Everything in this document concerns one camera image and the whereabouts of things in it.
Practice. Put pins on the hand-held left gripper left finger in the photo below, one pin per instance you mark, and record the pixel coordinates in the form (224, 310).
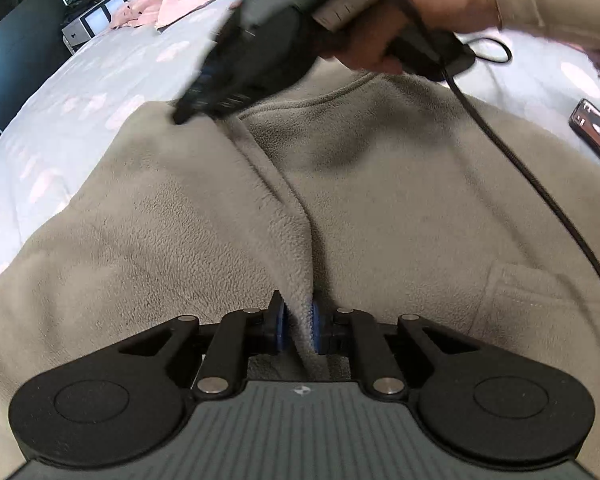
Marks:
(279, 329)

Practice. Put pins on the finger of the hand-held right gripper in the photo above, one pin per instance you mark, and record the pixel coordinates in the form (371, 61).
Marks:
(210, 95)

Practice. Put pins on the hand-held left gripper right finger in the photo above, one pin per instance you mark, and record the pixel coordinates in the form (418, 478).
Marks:
(317, 331)

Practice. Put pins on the beige fleece jacket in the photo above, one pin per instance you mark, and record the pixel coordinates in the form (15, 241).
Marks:
(380, 185)

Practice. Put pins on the bed with dotted grey sheet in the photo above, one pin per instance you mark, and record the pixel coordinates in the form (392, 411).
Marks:
(80, 85)

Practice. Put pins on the nightstand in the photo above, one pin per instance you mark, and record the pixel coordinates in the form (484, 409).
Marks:
(95, 20)

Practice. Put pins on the black wardrobe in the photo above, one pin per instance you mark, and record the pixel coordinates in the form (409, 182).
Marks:
(15, 35)

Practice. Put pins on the black smartphone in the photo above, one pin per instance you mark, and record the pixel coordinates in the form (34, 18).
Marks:
(597, 130)

